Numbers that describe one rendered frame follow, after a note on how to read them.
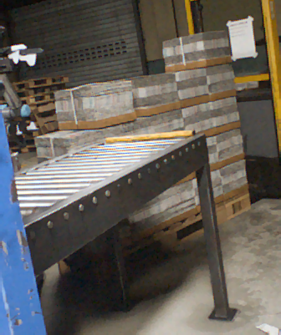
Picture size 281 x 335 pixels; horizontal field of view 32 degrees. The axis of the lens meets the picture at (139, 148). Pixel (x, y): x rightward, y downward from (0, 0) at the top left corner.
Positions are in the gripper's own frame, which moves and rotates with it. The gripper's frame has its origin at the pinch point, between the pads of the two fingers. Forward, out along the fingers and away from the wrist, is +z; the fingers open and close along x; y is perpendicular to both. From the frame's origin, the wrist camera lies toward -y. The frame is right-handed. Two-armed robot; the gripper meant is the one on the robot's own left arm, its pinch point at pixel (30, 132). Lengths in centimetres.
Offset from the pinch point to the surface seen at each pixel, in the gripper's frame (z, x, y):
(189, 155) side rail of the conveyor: 130, -7, -11
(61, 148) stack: 33.6, -2.1, -9.0
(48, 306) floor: 39, -30, -86
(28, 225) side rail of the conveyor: 161, -94, -6
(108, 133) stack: 44.3, 22.3, -5.8
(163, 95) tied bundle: 43, 70, 8
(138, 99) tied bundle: 36, 55, 8
